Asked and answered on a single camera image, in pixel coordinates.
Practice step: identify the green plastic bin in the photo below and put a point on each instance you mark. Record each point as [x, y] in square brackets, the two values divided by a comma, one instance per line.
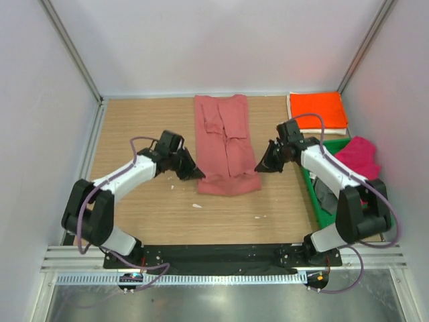
[322, 217]

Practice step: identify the salmon pink t shirt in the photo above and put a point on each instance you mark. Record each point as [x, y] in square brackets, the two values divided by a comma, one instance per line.
[224, 151]

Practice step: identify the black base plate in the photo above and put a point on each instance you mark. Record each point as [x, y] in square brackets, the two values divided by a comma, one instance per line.
[230, 260]

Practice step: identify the slotted cable duct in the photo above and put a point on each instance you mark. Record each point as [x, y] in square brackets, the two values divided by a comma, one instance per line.
[135, 279]

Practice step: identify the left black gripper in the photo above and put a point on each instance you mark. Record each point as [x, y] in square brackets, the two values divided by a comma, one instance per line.
[191, 171]

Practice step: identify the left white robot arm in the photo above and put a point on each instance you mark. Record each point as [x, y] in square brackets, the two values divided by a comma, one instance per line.
[89, 212]

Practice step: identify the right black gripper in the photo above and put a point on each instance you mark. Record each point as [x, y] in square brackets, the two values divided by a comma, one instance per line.
[267, 164]

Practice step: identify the grey t shirt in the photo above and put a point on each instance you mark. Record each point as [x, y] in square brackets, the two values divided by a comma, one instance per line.
[325, 197]

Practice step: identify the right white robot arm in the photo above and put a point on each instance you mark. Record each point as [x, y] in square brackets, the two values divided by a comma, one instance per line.
[362, 209]

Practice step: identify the folded orange t shirt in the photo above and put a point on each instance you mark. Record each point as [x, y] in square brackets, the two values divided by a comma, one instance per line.
[328, 106]

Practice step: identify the magenta t shirt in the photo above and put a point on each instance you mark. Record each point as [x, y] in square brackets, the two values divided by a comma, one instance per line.
[359, 156]

